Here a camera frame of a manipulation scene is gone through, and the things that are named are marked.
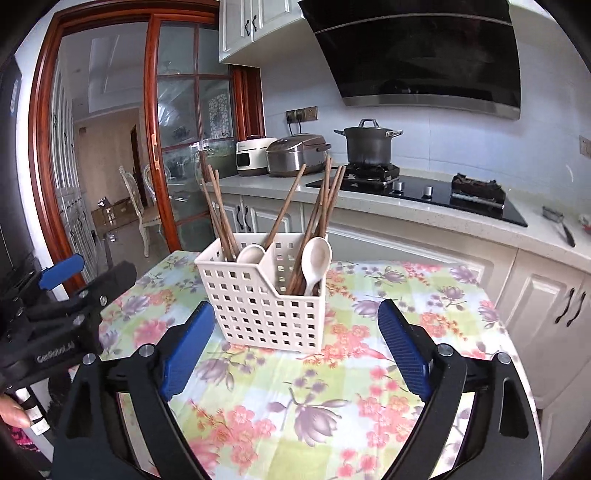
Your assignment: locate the white upper cabinet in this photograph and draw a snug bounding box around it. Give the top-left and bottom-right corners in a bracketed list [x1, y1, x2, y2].
[218, 0, 308, 65]

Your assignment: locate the kitchen knife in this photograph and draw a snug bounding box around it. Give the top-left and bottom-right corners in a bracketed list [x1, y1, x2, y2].
[542, 206, 577, 247]

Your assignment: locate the red wooden glass door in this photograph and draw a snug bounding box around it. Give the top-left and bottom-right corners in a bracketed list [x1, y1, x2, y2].
[143, 13, 266, 254]

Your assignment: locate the set of wooden chopsticks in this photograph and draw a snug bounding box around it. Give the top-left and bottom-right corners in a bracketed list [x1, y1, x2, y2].
[199, 156, 347, 296]

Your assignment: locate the dark wall outlet strip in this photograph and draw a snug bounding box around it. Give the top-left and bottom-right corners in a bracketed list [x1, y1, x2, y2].
[285, 106, 319, 123]

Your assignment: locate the person's left hand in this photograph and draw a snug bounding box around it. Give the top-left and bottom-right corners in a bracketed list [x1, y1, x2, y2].
[0, 396, 29, 429]

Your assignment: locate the silver rice cooker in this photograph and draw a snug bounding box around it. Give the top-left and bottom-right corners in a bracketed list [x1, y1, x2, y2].
[265, 134, 332, 177]

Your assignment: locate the floral tablecloth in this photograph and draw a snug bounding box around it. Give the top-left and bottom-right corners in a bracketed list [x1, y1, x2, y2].
[95, 251, 539, 480]

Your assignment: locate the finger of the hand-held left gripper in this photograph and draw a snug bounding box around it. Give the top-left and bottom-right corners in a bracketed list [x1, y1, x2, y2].
[38, 254, 86, 291]
[69, 261, 138, 324]

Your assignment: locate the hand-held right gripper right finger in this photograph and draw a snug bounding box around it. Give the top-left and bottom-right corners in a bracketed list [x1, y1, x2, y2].
[378, 299, 543, 480]

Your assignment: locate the white perforated plastic basket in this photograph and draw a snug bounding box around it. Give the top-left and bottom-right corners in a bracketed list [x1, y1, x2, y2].
[194, 232, 331, 354]

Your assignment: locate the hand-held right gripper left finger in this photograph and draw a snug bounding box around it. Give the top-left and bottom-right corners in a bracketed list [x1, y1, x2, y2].
[52, 300, 217, 480]

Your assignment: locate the black glass gas hob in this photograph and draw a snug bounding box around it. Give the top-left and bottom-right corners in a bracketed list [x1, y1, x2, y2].
[305, 162, 528, 228]

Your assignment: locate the red wooden door frame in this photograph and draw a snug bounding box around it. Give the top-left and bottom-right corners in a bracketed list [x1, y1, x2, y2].
[28, 4, 222, 301]

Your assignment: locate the white ceramic spoon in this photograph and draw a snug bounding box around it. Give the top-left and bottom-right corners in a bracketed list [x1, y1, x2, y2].
[302, 236, 333, 297]
[236, 244, 267, 264]

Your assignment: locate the white ornate dining chair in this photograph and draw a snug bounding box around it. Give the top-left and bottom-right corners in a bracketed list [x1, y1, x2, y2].
[119, 165, 162, 258]
[143, 164, 160, 206]

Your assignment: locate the grey cooking pot with lid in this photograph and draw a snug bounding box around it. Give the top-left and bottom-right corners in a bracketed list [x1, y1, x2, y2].
[334, 118, 403, 168]

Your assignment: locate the brown cardboard box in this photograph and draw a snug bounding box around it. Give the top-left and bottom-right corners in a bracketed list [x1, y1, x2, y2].
[91, 196, 132, 227]

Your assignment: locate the black range hood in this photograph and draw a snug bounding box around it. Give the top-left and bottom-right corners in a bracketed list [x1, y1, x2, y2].
[298, 0, 522, 121]

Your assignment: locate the white rice cooker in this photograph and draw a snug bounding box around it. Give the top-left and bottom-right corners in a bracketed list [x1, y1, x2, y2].
[235, 136, 278, 177]

